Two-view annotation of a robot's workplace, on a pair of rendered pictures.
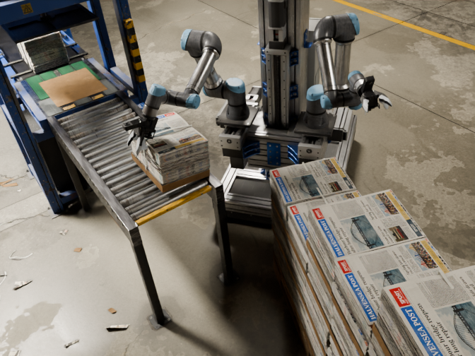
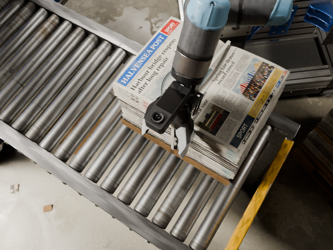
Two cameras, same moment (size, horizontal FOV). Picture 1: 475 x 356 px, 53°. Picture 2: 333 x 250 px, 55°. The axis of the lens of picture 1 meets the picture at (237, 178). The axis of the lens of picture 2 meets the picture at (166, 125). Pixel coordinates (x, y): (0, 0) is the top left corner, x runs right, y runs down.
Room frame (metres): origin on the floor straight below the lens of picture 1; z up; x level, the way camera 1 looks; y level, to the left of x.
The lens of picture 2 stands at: (1.72, 0.57, 1.76)
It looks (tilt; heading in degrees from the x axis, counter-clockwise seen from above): 67 degrees down; 343
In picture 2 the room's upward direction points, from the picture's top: 10 degrees counter-clockwise
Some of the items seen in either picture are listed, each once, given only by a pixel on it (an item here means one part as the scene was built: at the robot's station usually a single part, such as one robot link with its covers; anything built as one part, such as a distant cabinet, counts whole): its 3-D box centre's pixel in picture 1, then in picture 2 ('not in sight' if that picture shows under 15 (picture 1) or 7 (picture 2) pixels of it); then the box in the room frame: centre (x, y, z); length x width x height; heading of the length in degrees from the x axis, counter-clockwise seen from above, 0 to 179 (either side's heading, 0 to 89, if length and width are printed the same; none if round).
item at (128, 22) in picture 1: (134, 51); not in sight; (3.14, 0.63, 1.05); 0.05 x 0.05 x 0.45; 31
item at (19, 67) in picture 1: (29, 44); not in sight; (4.19, 1.77, 0.75); 1.53 x 0.64 x 0.10; 31
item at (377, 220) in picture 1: (365, 222); not in sight; (1.29, -0.48, 1.06); 0.37 x 0.29 x 0.01; 100
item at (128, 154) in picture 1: (129, 155); (100, 106); (2.30, 0.63, 0.77); 0.47 x 0.05 x 0.05; 121
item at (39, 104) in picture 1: (70, 91); not in sight; (3.22, 1.19, 0.75); 0.70 x 0.65 x 0.10; 31
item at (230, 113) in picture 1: (237, 107); not in sight; (2.56, -0.04, 0.87); 0.15 x 0.15 x 0.10
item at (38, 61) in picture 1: (40, 44); not in sight; (3.71, 1.48, 0.93); 0.38 x 0.30 x 0.26; 31
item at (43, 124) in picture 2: (120, 145); (72, 89); (2.41, 0.70, 0.77); 0.47 x 0.05 x 0.05; 121
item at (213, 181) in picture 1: (162, 139); (129, 52); (2.48, 0.44, 0.74); 1.34 x 0.05 x 0.12; 31
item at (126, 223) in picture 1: (87, 171); (44, 159); (2.22, 0.88, 0.74); 1.34 x 0.05 x 0.12; 31
